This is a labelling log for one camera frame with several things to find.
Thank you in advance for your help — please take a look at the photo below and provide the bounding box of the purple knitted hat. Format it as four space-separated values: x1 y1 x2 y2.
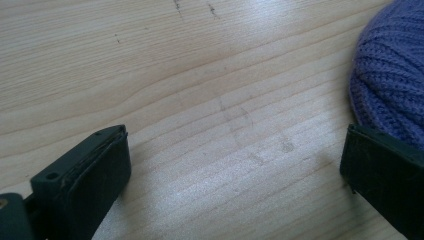
348 0 424 152

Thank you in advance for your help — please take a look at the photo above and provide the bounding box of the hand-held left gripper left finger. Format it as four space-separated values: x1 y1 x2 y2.
23 124 132 240

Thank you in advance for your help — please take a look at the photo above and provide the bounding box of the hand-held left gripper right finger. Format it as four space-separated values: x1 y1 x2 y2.
339 123 424 240

